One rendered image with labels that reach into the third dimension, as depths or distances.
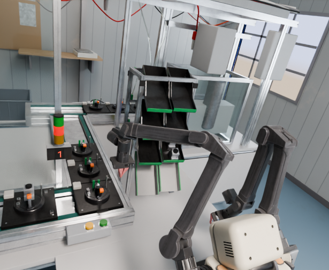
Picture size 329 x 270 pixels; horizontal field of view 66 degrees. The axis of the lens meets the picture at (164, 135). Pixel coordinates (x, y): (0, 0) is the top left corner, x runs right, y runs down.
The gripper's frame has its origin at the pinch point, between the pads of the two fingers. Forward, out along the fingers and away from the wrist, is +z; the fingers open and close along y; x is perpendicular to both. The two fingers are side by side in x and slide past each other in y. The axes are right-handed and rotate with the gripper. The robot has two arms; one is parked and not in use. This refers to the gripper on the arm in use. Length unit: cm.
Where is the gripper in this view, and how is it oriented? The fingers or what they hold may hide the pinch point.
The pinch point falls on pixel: (120, 175)
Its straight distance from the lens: 123.9
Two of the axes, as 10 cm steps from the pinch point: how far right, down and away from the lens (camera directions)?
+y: -8.9, 0.5, -4.6
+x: 4.3, 4.7, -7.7
